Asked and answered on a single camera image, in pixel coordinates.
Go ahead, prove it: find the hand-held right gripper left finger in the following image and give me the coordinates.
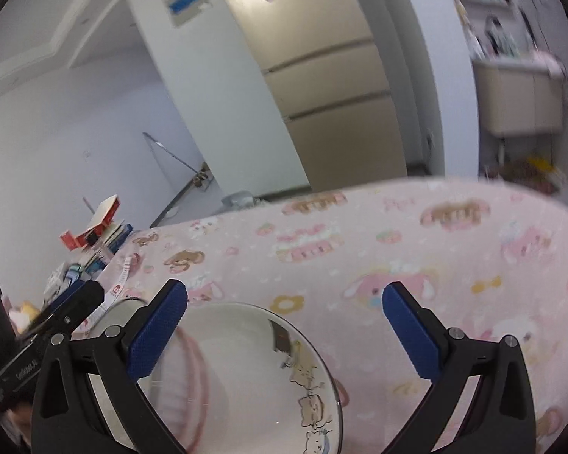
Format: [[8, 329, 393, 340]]
[[31, 280, 189, 454]]

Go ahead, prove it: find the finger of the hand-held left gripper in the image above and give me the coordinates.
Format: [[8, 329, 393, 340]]
[[38, 280, 87, 323], [18, 281, 106, 344]]

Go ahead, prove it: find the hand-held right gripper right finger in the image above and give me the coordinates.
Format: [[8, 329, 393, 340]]
[[382, 281, 537, 454]]

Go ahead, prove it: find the white cartoon print plate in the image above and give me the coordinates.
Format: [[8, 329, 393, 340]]
[[137, 302, 344, 454]]

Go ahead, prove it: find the person's left hand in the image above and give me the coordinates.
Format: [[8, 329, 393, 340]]
[[7, 401, 33, 443]]

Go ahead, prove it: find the white power strip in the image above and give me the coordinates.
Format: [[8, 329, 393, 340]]
[[44, 265, 77, 295]]

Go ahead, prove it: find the yellow soft item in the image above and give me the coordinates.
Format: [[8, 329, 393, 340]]
[[7, 300, 41, 328]]

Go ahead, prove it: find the white printed label strip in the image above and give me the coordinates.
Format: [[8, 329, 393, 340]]
[[87, 253, 143, 333]]

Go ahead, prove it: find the small red box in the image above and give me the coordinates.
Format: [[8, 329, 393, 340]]
[[60, 229, 89, 252]]

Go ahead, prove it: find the pink printed tablecloth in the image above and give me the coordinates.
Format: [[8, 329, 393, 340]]
[[83, 177, 568, 454]]

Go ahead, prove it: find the stack of blue books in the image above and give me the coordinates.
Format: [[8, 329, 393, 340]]
[[82, 224, 134, 276]]

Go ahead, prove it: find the grey bucket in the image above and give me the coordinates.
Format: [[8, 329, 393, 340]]
[[222, 190, 266, 209]]

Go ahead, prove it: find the mop with metal pole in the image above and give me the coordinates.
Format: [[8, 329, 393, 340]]
[[143, 132, 214, 228]]

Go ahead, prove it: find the patterned floor mat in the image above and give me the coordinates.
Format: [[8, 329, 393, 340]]
[[483, 156, 568, 196]]

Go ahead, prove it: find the gold refrigerator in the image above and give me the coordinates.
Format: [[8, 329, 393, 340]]
[[207, 0, 408, 194]]

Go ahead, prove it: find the beige vanity cabinet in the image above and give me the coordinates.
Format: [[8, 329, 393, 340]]
[[472, 59, 567, 138]]

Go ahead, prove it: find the pink cloth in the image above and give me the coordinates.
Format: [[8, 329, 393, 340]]
[[525, 50, 567, 76]]

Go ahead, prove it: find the blonde doll figure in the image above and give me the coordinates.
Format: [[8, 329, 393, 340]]
[[454, 0, 484, 58]]

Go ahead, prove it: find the black faucet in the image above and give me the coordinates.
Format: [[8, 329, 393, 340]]
[[485, 16, 505, 54]]

